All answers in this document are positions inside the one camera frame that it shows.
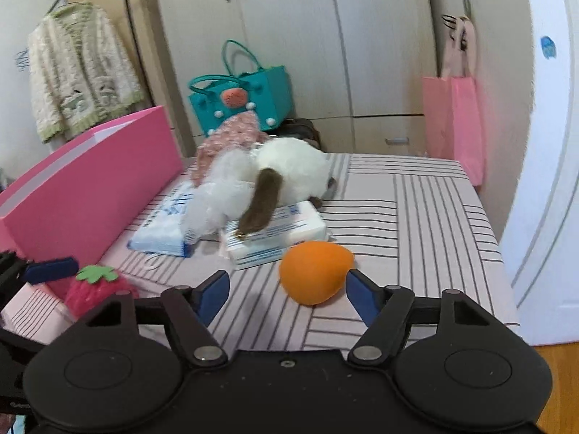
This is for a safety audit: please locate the pink paper bag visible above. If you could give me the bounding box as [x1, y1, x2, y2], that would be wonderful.
[422, 16, 487, 187]

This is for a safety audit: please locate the pink striped bedsheet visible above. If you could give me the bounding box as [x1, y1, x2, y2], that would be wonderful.
[0, 151, 519, 353]

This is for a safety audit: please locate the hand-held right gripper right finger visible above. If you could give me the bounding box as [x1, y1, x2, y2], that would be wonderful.
[345, 269, 494, 369]

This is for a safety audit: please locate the white blue-striped tissue pack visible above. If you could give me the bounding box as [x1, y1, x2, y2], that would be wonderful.
[218, 200, 327, 271]

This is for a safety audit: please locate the cream knit cardigan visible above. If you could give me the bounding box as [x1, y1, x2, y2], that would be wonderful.
[27, 2, 146, 144]

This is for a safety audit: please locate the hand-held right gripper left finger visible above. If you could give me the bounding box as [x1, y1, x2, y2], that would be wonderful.
[84, 270, 231, 369]

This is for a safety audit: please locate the pink storage box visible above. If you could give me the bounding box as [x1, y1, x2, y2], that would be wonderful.
[0, 105, 182, 301]

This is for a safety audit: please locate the pink floral cloth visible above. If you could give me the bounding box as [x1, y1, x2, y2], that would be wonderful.
[190, 112, 272, 187]

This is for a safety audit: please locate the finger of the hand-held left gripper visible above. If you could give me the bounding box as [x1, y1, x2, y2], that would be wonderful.
[0, 250, 79, 308]

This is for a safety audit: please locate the black suitcase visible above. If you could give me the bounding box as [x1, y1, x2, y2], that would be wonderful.
[271, 118, 323, 150]

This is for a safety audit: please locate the orange plush ball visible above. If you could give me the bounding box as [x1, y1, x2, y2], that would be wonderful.
[279, 241, 355, 306]

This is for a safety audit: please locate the light blue wet wipes pack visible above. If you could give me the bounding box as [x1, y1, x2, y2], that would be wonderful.
[127, 181, 213, 258]

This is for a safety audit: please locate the teal felt tote bag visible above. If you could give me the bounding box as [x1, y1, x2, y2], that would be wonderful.
[188, 39, 294, 139]

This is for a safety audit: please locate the white door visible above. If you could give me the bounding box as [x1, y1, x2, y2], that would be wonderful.
[498, 0, 579, 346]

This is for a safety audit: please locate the white plush cat brown tail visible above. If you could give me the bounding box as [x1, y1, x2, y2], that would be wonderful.
[237, 137, 338, 241]

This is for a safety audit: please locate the beige wardrobe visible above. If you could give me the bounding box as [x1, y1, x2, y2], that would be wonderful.
[151, 0, 437, 159]

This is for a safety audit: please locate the red strawberry plush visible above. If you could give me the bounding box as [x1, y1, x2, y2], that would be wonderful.
[64, 264, 140, 319]

